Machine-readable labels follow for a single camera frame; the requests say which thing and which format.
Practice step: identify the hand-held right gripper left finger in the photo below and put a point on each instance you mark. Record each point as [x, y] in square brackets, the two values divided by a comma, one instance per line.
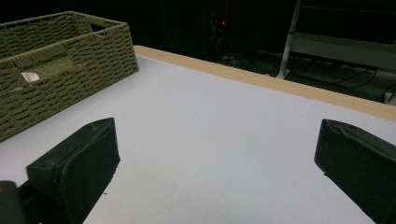
[77, 165]

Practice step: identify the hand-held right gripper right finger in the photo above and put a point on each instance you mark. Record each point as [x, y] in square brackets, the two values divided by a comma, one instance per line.
[361, 161]

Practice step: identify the white label tag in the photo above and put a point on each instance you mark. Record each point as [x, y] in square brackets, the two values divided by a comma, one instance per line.
[30, 76]

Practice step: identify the green woven basket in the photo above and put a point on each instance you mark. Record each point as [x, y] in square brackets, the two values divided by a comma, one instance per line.
[65, 62]

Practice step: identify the white metal stand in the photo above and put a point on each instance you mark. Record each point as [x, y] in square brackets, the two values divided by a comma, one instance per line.
[336, 43]

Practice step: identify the dark equipment with red light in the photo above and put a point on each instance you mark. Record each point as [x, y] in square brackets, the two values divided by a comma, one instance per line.
[218, 28]

